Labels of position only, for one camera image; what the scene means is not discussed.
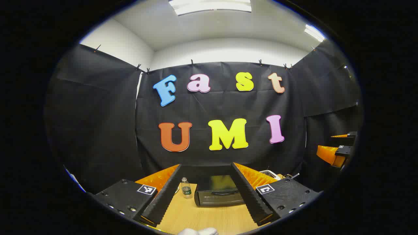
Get black backdrop cloth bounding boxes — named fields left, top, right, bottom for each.
left=44, top=39, right=363, bottom=195

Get clear plastic water bottle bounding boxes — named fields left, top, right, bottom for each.
left=181, top=177, right=193, bottom=199

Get white toaster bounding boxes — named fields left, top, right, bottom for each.
left=260, top=170, right=282, bottom=181

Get ceiling light panel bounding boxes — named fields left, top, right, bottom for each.
left=304, top=24, right=327, bottom=42
left=168, top=0, right=252, bottom=16

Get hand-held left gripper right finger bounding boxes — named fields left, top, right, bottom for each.
left=231, top=162, right=322, bottom=227

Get black electric oven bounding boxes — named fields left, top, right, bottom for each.
left=194, top=174, right=246, bottom=208

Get row of black cloth clips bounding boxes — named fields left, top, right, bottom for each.
left=95, top=44, right=317, bottom=74

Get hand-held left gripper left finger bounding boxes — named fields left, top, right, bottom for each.
left=93, top=164, right=183, bottom=226

